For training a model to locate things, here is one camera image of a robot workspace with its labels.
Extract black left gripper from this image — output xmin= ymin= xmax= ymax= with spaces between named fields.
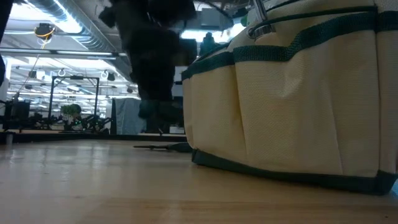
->
xmin=99 ymin=0 xmax=198 ymax=123

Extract beige green-trimmed gardening bag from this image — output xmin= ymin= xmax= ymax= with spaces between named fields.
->
xmin=182 ymin=0 xmax=398 ymax=196

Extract grey partition panel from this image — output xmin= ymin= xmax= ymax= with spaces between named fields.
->
xmin=111 ymin=97 xmax=147 ymax=136

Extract green leafy plant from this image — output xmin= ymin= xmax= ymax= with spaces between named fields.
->
xmin=60 ymin=103 xmax=83 ymax=126

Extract black equipment rack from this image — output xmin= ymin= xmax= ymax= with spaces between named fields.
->
xmin=0 ymin=99 xmax=32 ymax=131

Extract green-handled garden snips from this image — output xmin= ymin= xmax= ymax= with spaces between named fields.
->
xmin=132 ymin=142 xmax=193 ymax=153

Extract black metal table frame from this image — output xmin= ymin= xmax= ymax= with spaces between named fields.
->
xmin=0 ymin=132 xmax=187 ymax=144

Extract black metal frame stand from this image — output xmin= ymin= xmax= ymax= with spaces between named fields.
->
xmin=48 ymin=75 xmax=100 ymax=130

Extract yellow ceiling cable reel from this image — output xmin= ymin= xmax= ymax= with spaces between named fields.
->
xmin=33 ymin=23 xmax=57 ymax=40

